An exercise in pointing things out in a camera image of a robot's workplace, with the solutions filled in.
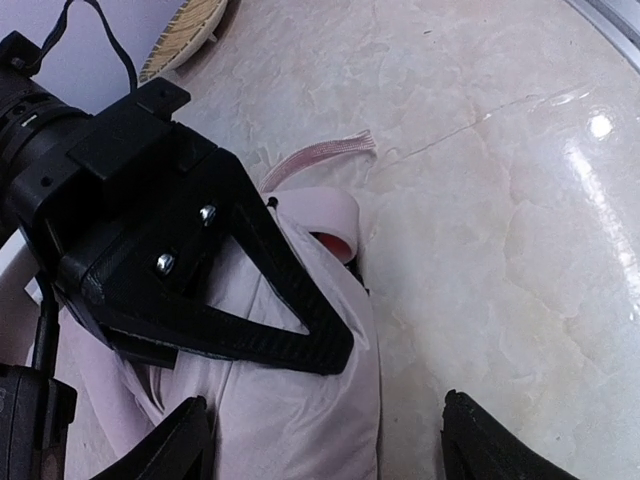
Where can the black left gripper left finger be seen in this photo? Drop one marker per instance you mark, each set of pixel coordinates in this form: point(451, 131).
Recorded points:
point(180, 447)

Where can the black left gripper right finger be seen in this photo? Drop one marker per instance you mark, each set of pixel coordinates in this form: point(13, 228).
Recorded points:
point(477, 446)

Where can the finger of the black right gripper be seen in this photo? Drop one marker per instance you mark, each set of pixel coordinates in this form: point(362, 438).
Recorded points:
point(240, 280)

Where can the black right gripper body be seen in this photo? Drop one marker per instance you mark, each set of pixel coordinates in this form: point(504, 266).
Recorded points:
point(100, 200)

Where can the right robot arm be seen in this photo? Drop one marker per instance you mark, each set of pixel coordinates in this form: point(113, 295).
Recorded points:
point(126, 212)

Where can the woven bamboo tray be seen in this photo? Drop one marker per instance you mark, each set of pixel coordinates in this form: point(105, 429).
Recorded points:
point(192, 25)

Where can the aluminium front rail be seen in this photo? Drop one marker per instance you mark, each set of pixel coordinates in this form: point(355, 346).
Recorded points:
point(617, 21)

